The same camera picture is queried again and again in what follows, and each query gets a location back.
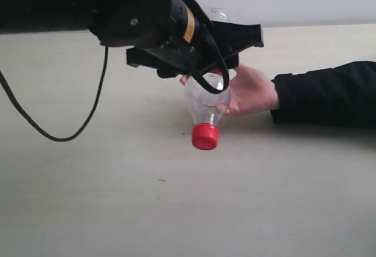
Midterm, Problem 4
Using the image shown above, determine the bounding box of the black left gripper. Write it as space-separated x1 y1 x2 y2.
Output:
125 19 264 78

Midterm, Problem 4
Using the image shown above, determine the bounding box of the clear bottle red label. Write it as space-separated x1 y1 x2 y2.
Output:
184 68 231 150

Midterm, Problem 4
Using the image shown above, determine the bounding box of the black sleeved forearm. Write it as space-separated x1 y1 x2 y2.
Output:
271 61 375 129

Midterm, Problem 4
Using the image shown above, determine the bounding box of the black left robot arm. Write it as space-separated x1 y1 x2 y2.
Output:
1 0 264 79

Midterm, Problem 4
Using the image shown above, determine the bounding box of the person's open bare hand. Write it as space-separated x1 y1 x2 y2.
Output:
179 63 280 116

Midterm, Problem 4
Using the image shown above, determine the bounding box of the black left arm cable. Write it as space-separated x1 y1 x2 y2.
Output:
0 0 231 143

